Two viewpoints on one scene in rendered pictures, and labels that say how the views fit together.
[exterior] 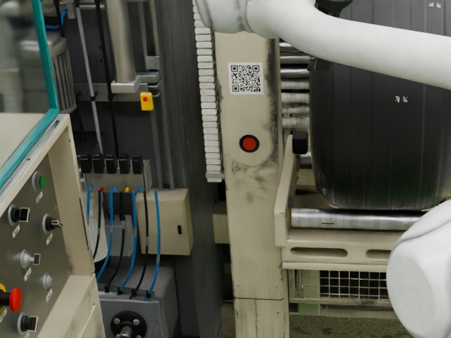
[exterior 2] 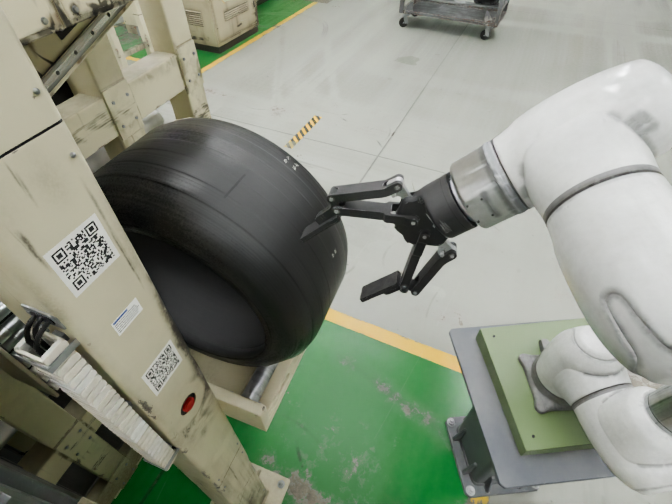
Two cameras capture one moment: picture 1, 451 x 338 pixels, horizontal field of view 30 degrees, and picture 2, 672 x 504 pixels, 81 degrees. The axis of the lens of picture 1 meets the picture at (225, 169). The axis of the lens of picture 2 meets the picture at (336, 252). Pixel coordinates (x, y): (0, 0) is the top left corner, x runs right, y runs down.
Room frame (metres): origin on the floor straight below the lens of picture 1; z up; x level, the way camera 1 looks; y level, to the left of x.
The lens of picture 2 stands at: (1.36, 0.20, 1.86)
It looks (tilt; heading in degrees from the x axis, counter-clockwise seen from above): 47 degrees down; 280
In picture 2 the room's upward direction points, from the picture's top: straight up
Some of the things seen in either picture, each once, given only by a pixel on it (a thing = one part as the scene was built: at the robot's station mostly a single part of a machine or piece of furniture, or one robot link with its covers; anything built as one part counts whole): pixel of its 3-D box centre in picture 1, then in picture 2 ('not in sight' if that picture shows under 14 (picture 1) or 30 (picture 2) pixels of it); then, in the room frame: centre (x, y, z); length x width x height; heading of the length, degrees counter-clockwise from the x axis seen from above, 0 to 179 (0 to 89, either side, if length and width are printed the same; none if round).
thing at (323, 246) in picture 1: (361, 243); (279, 358); (1.62, -0.30, 0.83); 0.36 x 0.09 x 0.06; 79
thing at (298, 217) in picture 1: (364, 218); (278, 345); (1.61, -0.30, 0.90); 0.35 x 0.05 x 0.05; 79
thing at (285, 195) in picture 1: (288, 186); (195, 388); (1.79, -0.15, 0.90); 0.40 x 0.03 x 0.10; 169
